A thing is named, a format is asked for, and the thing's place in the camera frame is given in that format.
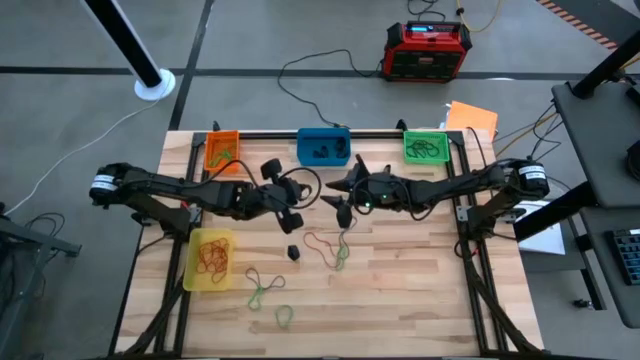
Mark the black keyboard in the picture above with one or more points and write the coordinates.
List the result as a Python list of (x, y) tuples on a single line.
[(627, 255)]

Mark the black slanted post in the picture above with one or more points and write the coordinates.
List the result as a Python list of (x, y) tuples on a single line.
[(605, 65)]

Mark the black and white pole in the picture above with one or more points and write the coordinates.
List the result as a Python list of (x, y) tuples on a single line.
[(130, 45)]

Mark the orange plastic basket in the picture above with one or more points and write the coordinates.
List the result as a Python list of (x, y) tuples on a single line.
[(212, 140)]

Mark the grey keyboard desk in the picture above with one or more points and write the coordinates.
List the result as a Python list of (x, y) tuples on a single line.
[(615, 300)]

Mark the thin dark rubber band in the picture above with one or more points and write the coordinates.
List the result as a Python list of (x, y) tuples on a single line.
[(248, 274), (344, 236)]

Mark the wide black rubber band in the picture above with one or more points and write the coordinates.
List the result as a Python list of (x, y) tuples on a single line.
[(341, 147), (322, 151), (293, 253)]

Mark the white paper sheet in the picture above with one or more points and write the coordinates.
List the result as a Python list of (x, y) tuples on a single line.
[(547, 240)]

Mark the red rubber band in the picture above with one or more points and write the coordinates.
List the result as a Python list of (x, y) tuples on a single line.
[(305, 241)]

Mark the tangled red rubber bands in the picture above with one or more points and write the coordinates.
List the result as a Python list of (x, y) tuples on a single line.
[(212, 252)]

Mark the orange paper sheet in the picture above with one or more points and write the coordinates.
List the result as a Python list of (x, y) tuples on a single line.
[(472, 120)]

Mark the yellow plastic basket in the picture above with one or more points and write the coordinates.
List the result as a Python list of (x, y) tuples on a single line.
[(190, 260)]

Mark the black metal stand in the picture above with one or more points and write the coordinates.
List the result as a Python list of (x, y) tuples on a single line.
[(40, 239)]

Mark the green plastic basket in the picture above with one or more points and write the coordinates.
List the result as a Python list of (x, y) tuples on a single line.
[(442, 137)]

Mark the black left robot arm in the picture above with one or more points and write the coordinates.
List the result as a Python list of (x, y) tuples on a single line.
[(165, 187)]

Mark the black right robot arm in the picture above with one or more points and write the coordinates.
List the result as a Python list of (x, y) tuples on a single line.
[(450, 190)]

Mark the grey side table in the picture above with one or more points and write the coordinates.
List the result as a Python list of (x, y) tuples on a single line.
[(595, 140)]

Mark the black table support beam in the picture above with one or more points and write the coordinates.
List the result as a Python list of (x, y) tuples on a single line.
[(555, 212)]

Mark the red portable power station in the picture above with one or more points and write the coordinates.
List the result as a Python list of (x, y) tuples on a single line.
[(425, 55)]

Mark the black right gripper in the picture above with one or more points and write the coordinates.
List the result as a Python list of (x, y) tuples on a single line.
[(375, 187)]

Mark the black table frame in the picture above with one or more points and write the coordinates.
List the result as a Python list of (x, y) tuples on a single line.
[(270, 135)]

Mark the tangled green rubber bands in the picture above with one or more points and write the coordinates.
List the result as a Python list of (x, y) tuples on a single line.
[(220, 159)]

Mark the tangled dark rubber bands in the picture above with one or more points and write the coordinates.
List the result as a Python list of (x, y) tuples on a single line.
[(422, 148)]

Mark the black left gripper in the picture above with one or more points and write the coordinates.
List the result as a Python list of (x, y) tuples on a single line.
[(280, 197)]

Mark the blue plastic basket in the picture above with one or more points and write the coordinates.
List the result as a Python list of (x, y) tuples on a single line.
[(305, 137)]

